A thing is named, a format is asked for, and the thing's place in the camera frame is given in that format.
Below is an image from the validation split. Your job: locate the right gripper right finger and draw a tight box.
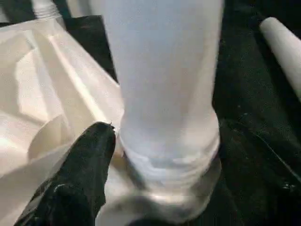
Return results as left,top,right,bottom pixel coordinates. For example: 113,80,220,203
209,119,301,226

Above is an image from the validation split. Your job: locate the black work mat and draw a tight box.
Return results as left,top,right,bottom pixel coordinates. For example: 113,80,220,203
0,0,301,226

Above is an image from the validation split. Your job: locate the white plastic table top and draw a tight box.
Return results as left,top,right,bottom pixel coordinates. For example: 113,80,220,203
0,16,223,226

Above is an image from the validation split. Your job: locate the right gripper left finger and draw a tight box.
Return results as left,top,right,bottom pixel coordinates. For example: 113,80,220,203
14,121,118,226

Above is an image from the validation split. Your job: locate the white plastic table leg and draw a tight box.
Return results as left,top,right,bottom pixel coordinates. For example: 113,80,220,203
259,16,301,101
89,0,223,186
32,0,60,19

